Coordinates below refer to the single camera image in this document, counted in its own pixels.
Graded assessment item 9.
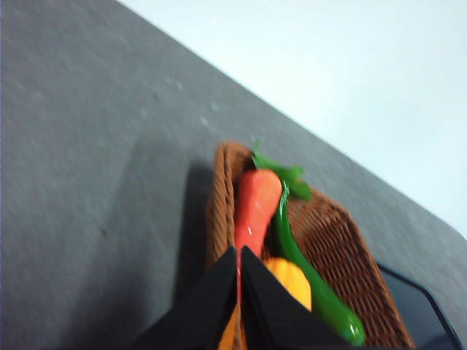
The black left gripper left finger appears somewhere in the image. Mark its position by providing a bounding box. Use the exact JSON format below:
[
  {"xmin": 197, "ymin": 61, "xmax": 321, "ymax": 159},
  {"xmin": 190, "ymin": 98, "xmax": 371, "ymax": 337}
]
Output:
[{"xmin": 134, "ymin": 247, "xmax": 238, "ymax": 350}]

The brown wicker basket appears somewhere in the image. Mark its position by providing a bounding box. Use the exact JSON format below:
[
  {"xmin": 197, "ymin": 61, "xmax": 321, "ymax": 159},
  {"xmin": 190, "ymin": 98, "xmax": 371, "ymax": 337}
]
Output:
[{"xmin": 206, "ymin": 142, "xmax": 416, "ymax": 350}]

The yellow-orange toy vegetable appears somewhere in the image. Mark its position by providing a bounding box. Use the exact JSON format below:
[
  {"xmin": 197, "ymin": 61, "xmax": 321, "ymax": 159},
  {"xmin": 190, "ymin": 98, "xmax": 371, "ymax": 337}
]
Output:
[{"xmin": 218, "ymin": 257, "xmax": 312, "ymax": 350}]

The green toy chili pepper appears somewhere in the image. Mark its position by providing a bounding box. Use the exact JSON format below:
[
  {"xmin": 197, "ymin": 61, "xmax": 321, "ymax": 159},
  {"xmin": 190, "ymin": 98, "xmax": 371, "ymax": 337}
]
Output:
[{"xmin": 252, "ymin": 150, "xmax": 366, "ymax": 345}]

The orange toy carrot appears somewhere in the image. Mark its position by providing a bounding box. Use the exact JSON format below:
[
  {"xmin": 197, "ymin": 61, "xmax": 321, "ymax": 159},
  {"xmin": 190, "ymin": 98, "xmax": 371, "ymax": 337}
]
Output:
[{"xmin": 234, "ymin": 168, "xmax": 282, "ymax": 301}]

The black serving tray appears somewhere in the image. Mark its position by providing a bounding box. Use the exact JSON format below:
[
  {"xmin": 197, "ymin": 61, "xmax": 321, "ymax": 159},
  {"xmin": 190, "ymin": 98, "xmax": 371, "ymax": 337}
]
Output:
[{"xmin": 376, "ymin": 262, "xmax": 465, "ymax": 350}]

